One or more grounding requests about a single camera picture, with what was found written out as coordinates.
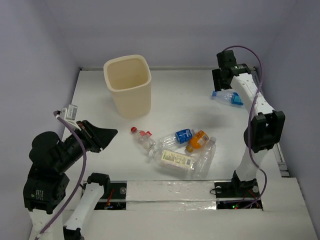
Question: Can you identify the clear bottle red cap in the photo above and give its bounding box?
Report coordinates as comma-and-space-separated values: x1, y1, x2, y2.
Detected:
130, 127, 156, 151

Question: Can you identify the large bottle yellow label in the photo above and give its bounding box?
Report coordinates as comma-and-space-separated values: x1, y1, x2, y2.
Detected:
148, 148, 196, 178

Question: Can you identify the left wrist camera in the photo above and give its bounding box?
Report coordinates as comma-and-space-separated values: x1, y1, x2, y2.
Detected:
57, 104, 78, 129

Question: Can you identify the beige plastic waste bin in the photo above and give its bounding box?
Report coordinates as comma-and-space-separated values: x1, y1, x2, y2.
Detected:
103, 54, 152, 119

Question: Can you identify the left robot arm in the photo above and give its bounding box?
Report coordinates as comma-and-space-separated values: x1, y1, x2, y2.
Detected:
23, 120, 118, 240

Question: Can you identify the silver foil tape strip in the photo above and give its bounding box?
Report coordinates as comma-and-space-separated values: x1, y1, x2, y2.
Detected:
125, 180, 217, 211

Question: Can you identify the crushed clear bottle white cap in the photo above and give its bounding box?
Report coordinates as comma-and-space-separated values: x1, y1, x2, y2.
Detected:
193, 137, 217, 180

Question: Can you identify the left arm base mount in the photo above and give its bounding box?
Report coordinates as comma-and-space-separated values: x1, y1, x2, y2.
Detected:
80, 172, 127, 210

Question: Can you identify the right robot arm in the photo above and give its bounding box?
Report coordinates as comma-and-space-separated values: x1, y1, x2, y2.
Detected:
212, 49, 286, 199

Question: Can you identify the clear bottle blue label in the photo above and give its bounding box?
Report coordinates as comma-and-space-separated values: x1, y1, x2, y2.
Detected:
159, 128, 197, 148

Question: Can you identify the aluminium table edge rail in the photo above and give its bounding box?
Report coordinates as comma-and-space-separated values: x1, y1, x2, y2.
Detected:
243, 71, 286, 180

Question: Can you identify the orange juice bottle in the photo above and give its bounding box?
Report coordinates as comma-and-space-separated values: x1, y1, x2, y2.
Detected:
185, 130, 210, 153

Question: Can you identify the clear bottle blue cap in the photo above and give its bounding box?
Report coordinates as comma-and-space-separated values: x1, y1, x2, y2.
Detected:
211, 90, 244, 107

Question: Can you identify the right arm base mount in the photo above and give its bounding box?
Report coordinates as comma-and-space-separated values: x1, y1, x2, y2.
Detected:
209, 172, 263, 210

